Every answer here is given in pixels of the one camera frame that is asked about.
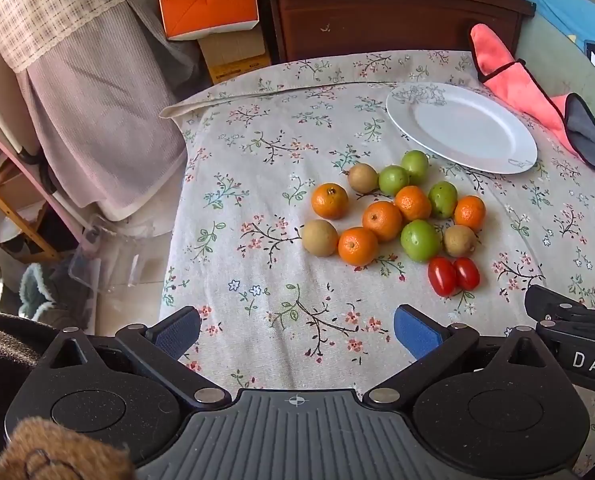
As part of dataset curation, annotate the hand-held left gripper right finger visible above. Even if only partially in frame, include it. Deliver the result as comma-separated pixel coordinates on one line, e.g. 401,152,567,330
362,302,563,408

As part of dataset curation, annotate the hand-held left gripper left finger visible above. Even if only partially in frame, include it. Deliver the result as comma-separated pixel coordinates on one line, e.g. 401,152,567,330
28,305,233,408

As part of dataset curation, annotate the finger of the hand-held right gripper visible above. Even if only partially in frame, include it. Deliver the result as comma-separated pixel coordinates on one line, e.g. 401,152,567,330
524,284,595,325

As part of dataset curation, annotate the red cherry tomato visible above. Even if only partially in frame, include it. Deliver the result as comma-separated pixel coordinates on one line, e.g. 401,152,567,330
428,256,458,296
453,257,481,291

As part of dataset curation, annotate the green jujube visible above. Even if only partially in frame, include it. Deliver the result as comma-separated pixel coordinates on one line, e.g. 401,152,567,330
400,219,443,263
378,165,410,197
401,150,430,184
428,181,459,219

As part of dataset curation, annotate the brown kiwi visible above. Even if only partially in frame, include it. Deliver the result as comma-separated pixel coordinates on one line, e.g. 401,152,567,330
348,163,379,194
302,219,339,256
443,224,479,257

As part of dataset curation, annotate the small orange mandarin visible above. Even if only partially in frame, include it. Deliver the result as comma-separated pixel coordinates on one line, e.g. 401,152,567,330
362,200,403,242
338,227,379,267
394,185,432,222
453,195,487,232
311,182,350,220

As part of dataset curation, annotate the white ceramic plate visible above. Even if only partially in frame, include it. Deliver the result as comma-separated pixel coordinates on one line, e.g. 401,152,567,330
386,82,538,176

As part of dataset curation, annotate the clear plastic container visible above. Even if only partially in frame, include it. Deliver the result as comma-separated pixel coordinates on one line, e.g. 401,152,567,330
69,215,174,306

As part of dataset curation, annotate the floral tablecloth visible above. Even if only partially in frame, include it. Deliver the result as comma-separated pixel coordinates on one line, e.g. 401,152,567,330
158,49,595,476

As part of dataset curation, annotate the teal fluffy slipper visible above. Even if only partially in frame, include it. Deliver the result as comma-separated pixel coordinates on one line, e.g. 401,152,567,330
19,262,78,322

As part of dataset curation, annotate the dark brown clothing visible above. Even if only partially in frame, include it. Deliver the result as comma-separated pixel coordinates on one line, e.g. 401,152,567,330
0,311,61,466

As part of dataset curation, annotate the wooden rack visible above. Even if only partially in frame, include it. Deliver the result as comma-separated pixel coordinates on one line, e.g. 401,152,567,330
0,170,61,263

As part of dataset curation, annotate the pink metal rack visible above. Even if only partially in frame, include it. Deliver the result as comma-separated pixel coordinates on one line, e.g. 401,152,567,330
0,120,101,241

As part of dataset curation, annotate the lavender ribbed cloth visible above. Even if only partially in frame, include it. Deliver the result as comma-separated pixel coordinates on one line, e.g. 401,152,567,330
15,2,188,221

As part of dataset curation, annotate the pink cloth with black trim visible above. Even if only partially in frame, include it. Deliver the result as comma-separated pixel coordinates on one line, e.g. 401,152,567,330
469,23,595,175

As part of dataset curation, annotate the grey green cushion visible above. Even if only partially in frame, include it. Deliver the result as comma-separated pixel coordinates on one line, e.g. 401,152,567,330
520,12,595,111

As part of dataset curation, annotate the yellow cardboard box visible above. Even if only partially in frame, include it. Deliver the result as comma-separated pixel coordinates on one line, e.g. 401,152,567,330
198,27,271,86

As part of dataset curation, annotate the blue printed cushion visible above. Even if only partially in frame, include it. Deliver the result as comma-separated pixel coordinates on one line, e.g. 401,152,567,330
477,0,595,83

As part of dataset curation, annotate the dark wooden cabinet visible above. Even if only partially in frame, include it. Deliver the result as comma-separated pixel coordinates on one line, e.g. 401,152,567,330
252,0,535,66

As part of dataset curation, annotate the orange carton box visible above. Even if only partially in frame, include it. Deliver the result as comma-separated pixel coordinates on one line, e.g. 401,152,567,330
158,0,259,42

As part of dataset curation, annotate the checked cloth with lace trim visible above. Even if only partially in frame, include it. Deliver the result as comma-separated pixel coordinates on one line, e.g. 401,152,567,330
0,0,161,75

